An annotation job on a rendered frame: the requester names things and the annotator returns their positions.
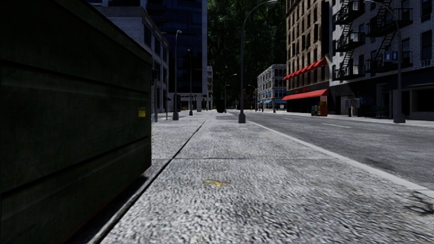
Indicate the dark bin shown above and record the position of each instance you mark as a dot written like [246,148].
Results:
[220,106]

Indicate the grey street lamp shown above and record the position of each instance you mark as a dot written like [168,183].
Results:
[241,74]
[398,74]
[175,74]
[190,84]
[225,91]
[255,96]

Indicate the pale grey building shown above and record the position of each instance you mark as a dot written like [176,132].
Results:
[272,84]

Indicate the grey pole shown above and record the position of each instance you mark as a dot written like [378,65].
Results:
[155,95]

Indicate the glass tower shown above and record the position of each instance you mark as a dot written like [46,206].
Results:
[183,34]

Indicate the trees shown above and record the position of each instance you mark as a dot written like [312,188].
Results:
[247,30]

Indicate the pale brick building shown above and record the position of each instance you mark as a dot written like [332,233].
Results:
[149,40]

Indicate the brown brick building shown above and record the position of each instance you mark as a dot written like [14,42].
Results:
[307,40]

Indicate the dark green dumpster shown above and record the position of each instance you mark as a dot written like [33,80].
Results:
[74,115]

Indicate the green bench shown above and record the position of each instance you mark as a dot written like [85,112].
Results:
[378,111]

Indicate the white brick building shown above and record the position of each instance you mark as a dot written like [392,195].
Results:
[379,34]

